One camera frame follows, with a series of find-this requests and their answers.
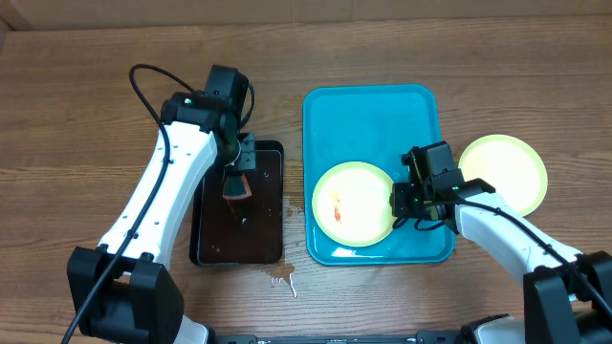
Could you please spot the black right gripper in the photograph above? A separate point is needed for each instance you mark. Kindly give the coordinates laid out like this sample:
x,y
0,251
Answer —
x,y
405,194

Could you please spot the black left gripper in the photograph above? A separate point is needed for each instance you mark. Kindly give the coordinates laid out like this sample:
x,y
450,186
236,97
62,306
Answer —
x,y
248,161

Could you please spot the green orange sponge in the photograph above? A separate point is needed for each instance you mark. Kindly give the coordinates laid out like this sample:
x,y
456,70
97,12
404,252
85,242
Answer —
x,y
236,188

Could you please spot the yellow plate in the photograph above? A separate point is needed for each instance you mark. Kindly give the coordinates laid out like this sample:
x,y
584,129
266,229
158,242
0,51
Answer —
x,y
351,204
511,166

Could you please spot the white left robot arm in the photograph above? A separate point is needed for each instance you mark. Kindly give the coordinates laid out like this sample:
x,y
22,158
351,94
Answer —
x,y
122,289

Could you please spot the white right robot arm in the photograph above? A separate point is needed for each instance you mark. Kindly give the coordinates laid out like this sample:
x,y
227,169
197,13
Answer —
x,y
566,293

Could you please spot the black water tray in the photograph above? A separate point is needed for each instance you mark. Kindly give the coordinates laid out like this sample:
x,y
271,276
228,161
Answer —
x,y
245,231

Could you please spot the teal plastic tray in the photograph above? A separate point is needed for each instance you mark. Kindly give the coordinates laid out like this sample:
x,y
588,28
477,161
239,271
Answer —
x,y
374,124

